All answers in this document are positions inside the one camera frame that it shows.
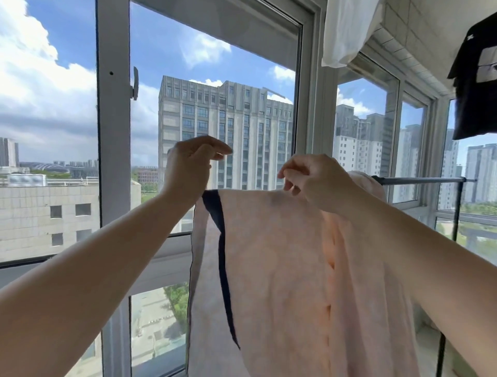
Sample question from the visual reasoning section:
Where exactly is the person's left hand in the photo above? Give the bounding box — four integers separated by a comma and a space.
164, 135, 234, 202

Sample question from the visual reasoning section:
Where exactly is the person's right hand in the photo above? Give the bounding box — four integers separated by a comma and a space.
277, 154, 362, 215

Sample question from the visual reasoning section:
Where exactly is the pink garment with navy trim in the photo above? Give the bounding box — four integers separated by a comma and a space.
186, 171, 422, 377

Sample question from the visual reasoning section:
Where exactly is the person's left forearm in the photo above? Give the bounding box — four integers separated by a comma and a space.
0, 187, 206, 377

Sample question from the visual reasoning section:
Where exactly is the person's right forearm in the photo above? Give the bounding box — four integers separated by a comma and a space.
321, 190, 497, 364

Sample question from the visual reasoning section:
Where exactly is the grey high-rise building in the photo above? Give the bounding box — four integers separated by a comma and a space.
158, 75, 295, 192

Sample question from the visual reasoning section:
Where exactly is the black metal drying rack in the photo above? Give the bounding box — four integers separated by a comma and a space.
371, 176, 477, 377

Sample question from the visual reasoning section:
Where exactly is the white hanging garment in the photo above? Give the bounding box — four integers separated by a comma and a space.
321, 0, 386, 69

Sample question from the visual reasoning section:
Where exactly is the black t-shirt with white print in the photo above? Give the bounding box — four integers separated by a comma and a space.
447, 11, 497, 141

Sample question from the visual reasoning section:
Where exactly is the white window frame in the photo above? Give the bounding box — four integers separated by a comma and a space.
0, 0, 497, 377

